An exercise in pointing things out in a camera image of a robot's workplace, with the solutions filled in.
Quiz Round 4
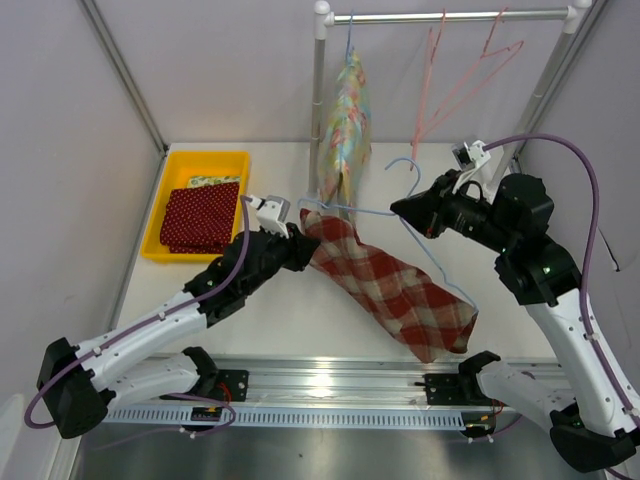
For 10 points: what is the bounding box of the aluminium mounting rail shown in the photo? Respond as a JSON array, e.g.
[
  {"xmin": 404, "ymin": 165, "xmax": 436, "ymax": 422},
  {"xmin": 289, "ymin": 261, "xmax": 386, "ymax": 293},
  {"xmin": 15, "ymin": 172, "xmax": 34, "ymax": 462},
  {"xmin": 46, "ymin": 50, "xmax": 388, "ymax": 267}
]
[{"xmin": 104, "ymin": 355, "xmax": 571, "ymax": 412}]

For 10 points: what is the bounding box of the pastel floral skirt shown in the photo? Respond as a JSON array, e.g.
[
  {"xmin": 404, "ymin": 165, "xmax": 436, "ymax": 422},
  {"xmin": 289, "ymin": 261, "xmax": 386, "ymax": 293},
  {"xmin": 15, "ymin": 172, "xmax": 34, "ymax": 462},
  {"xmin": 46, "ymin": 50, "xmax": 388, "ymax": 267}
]
[{"xmin": 316, "ymin": 49, "xmax": 372, "ymax": 221}]

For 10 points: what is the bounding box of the white slotted cable duct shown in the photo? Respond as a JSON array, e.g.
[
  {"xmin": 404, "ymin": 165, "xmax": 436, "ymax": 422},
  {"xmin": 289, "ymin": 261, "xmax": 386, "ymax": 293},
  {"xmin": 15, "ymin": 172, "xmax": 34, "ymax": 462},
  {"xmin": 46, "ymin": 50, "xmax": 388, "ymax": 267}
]
[{"xmin": 105, "ymin": 404, "xmax": 465, "ymax": 431}]

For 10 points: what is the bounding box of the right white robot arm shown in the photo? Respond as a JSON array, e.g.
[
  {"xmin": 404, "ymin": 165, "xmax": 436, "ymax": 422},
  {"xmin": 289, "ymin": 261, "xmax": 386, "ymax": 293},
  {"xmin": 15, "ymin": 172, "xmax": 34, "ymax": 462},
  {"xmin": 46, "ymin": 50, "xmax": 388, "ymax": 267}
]
[{"xmin": 390, "ymin": 170, "xmax": 639, "ymax": 473}]

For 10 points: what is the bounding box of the red polka dot cloth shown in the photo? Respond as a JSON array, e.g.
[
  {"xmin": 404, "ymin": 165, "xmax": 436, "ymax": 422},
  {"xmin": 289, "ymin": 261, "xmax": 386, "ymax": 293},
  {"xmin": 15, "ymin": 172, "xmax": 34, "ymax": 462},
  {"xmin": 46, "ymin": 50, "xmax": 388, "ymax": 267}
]
[{"xmin": 159, "ymin": 182, "xmax": 239, "ymax": 255}]

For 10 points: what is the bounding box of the green patterned cloth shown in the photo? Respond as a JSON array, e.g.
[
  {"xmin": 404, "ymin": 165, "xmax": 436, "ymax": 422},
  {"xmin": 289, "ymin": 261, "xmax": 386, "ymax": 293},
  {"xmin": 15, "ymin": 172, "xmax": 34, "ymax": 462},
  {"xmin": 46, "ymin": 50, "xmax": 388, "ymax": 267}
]
[{"xmin": 186, "ymin": 176, "xmax": 241, "ymax": 188}]

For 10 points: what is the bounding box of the white metal clothes rack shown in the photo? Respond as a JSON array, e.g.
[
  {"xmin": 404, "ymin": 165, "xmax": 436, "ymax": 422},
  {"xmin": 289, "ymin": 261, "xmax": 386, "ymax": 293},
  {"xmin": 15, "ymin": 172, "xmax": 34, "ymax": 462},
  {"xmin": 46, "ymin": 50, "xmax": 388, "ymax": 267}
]
[{"xmin": 302, "ymin": 0, "xmax": 594, "ymax": 201}]

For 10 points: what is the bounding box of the pink wire hanger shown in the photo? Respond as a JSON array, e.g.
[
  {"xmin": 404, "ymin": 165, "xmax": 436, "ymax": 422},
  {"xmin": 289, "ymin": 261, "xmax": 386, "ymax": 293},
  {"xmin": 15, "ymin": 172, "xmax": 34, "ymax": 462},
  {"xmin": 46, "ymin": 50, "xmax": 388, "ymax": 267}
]
[
  {"xmin": 410, "ymin": 7, "xmax": 525, "ymax": 147},
  {"xmin": 410, "ymin": 9, "xmax": 447, "ymax": 159}
]

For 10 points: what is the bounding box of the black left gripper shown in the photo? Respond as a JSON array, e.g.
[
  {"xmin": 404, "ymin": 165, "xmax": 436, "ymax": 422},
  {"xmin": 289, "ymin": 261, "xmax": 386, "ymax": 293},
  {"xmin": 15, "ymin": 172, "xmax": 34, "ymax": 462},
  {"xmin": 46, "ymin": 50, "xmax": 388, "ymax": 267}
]
[{"xmin": 241, "ymin": 221, "xmax": 319, "ymax": 296}]

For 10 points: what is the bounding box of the yellow plastic tray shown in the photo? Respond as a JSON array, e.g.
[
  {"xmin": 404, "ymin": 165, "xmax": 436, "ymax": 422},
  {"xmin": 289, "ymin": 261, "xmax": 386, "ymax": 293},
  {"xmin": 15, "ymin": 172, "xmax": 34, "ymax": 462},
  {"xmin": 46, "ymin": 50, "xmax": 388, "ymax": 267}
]
[{"xmin": 141, "ymin": 149, "xmax": 250, "ymax": 263}]

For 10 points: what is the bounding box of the red plaid skirt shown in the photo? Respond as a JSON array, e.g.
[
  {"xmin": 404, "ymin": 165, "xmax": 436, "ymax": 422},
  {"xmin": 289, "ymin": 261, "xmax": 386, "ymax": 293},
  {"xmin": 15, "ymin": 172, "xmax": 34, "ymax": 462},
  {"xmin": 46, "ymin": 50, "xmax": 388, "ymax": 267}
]
[{"xmin": 299, "ymin": 208, "xmax": 477, "ymax": 363}]

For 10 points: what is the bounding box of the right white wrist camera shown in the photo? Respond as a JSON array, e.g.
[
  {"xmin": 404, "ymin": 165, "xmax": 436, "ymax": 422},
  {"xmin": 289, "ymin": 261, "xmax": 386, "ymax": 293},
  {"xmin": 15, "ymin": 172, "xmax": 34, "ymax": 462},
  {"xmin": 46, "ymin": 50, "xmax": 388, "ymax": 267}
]
[{"xmin": 452, "ymin": 140, "xmax": 492, "ymax": 189}]

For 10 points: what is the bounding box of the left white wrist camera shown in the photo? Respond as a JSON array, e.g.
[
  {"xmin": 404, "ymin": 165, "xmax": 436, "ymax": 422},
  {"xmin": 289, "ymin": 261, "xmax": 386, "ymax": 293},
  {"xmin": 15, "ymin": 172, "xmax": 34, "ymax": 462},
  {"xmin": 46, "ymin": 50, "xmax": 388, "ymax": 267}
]
[{"xmin": 249, "ymin": 195, "xmax": 290, "ymax": 238}]

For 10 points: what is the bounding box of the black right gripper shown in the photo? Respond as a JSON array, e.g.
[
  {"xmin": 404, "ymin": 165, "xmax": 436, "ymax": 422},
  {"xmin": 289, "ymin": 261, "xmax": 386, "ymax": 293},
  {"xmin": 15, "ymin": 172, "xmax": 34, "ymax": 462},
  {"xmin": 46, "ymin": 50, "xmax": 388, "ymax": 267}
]
[{"xmin": 391, "ymin": 169, "xmax": 517, "ymax": 255}]

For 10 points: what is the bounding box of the blue wire hanger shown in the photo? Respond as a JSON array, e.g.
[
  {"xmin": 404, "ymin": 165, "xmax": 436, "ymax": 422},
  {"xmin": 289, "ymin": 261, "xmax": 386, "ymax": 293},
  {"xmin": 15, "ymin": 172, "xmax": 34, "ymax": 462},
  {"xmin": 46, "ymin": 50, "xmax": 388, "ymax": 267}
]
[
  {"xmin": 344, "ymin": 10, "xmax": 355, "ymax": 67},
  {"xmin": 297, "ymin": 157, "xmax": 480, "ymax": 314}
]

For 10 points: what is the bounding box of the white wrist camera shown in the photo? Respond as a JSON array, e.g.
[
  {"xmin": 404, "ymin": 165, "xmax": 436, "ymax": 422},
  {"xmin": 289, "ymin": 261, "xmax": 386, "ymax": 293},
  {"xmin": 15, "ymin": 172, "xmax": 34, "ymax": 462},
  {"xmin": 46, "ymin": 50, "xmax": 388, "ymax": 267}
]
[
  {"xmin": 452, "ymin": 140, "xmax": 492, "ymax": 189},
  {"xmin": 249, "ymin": 195, "xmax": 290, "ymax": 238}
]

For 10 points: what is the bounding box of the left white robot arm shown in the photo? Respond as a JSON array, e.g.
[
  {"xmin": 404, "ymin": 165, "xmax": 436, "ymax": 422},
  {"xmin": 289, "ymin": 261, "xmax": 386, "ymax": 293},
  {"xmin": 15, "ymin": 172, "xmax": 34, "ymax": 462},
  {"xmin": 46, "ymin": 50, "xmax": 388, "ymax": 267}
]
[{"xmin": 36, "ymin": 223, "xmax": 320, "ymax": 439}]

